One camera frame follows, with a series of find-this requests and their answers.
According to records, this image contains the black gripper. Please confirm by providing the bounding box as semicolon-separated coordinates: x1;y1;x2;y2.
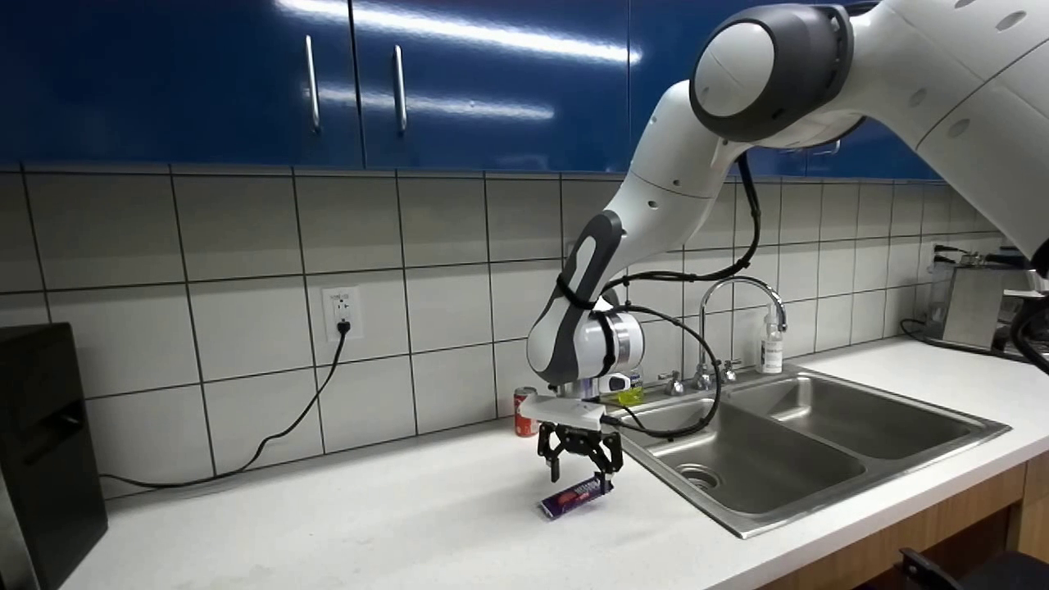
538;422;631;485

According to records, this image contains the black power cord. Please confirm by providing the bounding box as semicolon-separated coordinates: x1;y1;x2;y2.
100;318;353;491

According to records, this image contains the clear pump soap bottle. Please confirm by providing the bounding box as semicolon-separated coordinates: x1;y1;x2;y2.
761;316;786;376

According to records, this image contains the stainless steel double sink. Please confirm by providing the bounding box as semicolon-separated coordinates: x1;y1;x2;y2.
573;363;1014;542

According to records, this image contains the silver cabinet door handle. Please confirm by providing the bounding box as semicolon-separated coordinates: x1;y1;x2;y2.
387;42;412;138
299;33;324;134

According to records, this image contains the wooden base cabinet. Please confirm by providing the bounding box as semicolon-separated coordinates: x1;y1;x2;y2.
764;454;1049;590

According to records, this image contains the red soda can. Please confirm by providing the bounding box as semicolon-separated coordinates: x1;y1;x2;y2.
513;383;540;439

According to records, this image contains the black countertop coffee machine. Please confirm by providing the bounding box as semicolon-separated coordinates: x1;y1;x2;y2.
995;286;1036;358

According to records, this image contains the white wall outlet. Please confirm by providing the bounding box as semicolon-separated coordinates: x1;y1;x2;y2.
322;286;368;341

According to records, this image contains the purple protein chocolate bar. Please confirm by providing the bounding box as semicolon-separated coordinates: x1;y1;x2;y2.
538;469;618;526

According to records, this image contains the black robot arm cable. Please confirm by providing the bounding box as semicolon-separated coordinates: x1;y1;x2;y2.
596;152;764;446

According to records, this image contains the chrome gooseneck faucet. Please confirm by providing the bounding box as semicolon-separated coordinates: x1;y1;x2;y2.
699;273;790;387

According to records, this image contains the black chair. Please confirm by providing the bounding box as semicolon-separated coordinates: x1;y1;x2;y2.
896;545;1049;590

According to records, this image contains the steel countertop appliance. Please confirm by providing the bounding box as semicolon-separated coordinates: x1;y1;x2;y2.
939;259;1014;354

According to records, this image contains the black coffee maker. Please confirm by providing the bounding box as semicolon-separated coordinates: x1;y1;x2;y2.
0;321;112;590

